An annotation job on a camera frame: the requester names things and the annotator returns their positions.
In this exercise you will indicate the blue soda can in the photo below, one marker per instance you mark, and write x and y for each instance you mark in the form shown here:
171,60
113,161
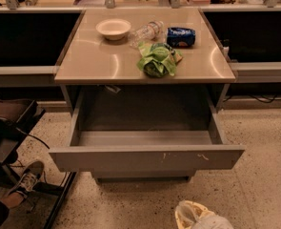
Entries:
180,37

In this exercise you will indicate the green chip bag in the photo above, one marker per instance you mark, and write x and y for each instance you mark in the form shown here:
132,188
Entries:
158,59

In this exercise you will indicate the black cart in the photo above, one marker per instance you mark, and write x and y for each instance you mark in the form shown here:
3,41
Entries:
17,119

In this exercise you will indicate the clear plastic water bottle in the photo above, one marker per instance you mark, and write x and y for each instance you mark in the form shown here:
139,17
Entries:
150,31

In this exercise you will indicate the grey top drawer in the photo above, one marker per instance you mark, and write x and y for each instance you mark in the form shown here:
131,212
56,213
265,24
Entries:
145,132

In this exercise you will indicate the white bowl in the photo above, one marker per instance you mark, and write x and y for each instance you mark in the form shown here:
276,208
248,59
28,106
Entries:
113,29

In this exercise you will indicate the person's leg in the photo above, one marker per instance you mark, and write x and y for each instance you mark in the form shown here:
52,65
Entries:
8,202

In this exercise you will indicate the grey bottom drawer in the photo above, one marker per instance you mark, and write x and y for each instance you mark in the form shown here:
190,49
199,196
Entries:
131,175

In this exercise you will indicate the grey drawer cabinet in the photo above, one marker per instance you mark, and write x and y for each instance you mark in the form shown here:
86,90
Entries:
93,65

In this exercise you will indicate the grey sneaker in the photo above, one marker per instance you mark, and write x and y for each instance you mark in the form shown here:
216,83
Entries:
30,177

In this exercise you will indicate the grey drawer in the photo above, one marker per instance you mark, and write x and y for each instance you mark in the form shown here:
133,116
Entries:
145,132
131,175

